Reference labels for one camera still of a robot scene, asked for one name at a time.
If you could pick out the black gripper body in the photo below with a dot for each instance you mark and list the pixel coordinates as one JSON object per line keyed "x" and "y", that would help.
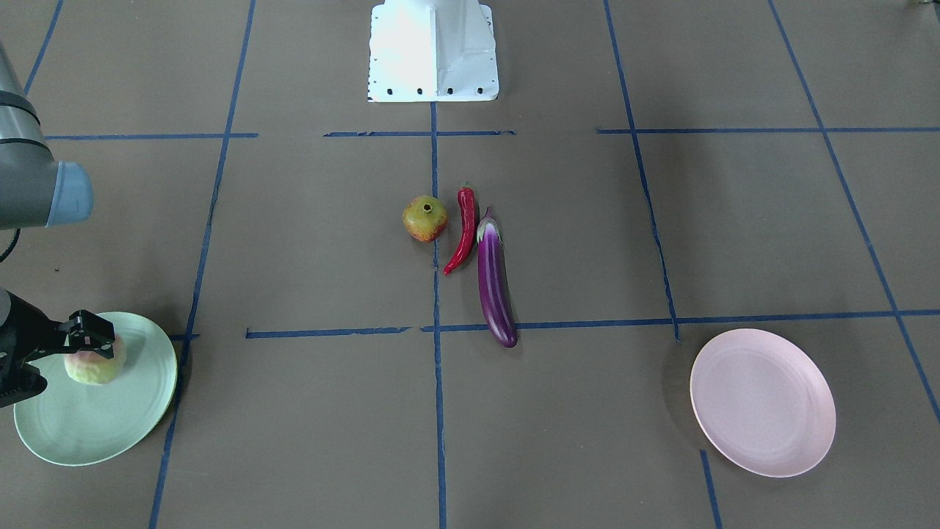
{"x": 22, "y": 328}

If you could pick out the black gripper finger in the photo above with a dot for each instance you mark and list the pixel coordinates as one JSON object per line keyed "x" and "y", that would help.
{"x": 89, "y": 332}

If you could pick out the pink green peach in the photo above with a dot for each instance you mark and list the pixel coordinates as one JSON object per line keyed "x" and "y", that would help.
{"x": 90, "y": 368}

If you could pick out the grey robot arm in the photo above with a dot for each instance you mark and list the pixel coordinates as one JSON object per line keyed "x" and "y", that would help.
{"x": 37, "y": 190}

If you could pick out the green plate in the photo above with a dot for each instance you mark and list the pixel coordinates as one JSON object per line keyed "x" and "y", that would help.
{"x": 76, "y": 424}

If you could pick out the red chili pepper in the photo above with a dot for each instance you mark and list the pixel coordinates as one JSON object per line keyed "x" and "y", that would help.
{"x": 469, "y": 212}

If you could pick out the purple eggplant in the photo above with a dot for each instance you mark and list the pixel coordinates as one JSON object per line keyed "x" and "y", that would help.
{"x": 491, "y": 278}

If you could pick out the pink plate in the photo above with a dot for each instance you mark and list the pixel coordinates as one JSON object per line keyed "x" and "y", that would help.
{"x": 763, "y": 403}

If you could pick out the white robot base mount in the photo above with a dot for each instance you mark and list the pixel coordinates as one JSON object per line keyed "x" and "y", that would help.
{"x": 432, "y": 51}

